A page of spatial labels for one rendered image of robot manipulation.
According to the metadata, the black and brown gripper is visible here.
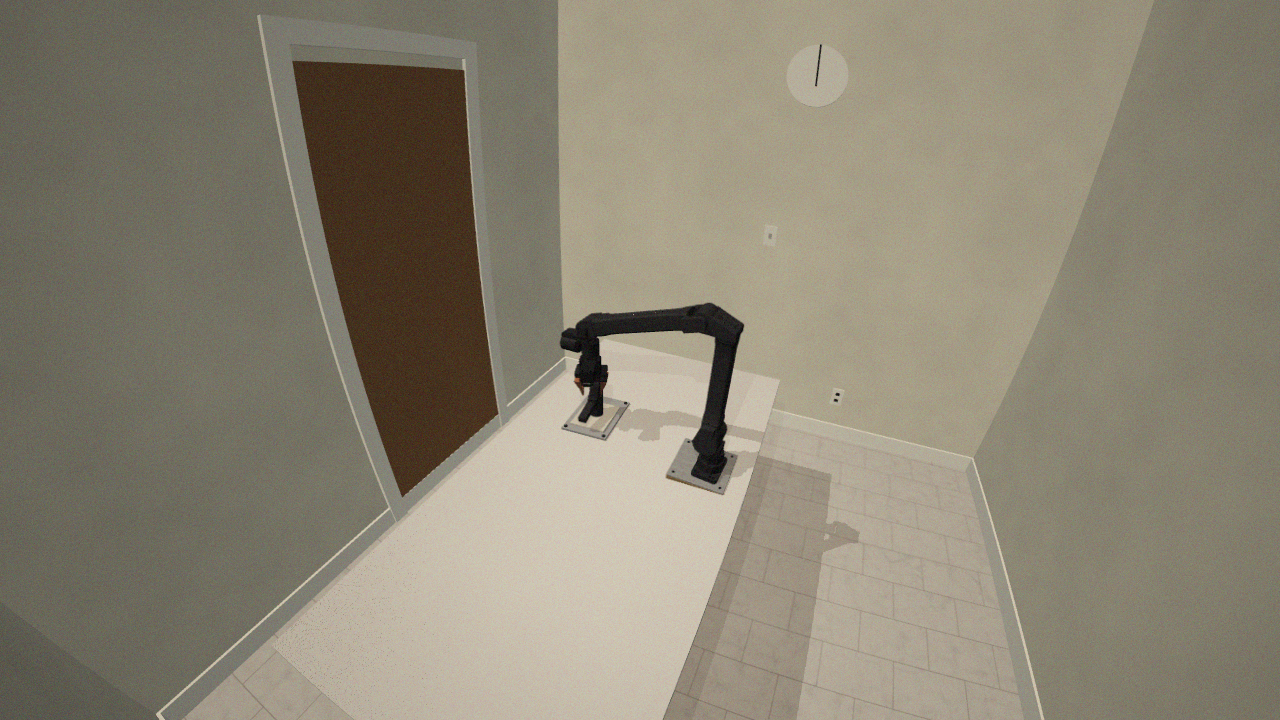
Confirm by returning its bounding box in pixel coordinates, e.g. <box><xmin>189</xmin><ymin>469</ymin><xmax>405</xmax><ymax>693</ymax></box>
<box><xmin>573</xmin><ymin>355</ymin><xmax>608</xmax><ymax>396</ymax></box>

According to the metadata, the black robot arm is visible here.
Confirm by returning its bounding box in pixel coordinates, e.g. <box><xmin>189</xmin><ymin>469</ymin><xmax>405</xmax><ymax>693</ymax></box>
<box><xmin>561</xmin><ymin>304</ymin><xmax>744</xmax><ymax>484</ymax></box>

